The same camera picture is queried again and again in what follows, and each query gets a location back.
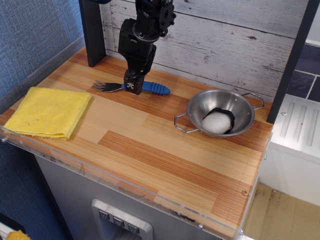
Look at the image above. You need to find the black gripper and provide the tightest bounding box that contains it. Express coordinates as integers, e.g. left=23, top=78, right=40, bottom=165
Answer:
left=118, top=18, right=157, bottom=95

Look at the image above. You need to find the white sushi with black band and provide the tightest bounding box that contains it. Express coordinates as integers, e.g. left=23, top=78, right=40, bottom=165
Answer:
left=202, top=107, right=235, bottom=134

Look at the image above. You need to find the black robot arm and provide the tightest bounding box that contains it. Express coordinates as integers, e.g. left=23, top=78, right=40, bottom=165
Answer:
left=118, top=0, right=177, bottom=95

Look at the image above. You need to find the yellow rag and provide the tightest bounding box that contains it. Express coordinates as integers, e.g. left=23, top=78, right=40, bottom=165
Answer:
left=4, top=86, right=92, bottom=140

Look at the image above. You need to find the clear acrylic table edge guard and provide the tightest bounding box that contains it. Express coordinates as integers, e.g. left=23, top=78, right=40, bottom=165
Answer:
left=0, top=119, right=272, bottom=240

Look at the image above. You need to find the silver cabinet with button panel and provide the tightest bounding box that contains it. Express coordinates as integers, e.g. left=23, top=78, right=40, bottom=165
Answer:
left=35, top=153, right=242, bottom=240

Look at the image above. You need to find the yellow object at floor corner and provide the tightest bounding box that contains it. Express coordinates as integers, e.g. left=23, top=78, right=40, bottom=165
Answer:
left=6, top=230, right=31, bottom=240

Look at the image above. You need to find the blue handled metal fork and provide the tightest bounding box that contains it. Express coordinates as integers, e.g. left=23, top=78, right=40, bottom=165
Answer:
left=92, top=80, right=171, bottom=95

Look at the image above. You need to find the dark grey left post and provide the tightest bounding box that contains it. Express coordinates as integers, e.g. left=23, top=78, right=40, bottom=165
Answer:
left=78, top=0, right=106, bottom=67

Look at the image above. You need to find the dark grey post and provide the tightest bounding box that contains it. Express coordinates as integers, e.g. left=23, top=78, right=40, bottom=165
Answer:
left=78, top=0, right=106, bottom=67
left=266, top=0, right=320, bottom=124

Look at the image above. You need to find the steel bowl with handles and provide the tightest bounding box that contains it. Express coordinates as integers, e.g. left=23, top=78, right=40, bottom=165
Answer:
left=174, top=89, right=265, bottom=138

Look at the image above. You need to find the dark grey right post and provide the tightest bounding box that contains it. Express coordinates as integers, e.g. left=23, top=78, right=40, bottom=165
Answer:
left=266, top=0, right=320, bottom=124

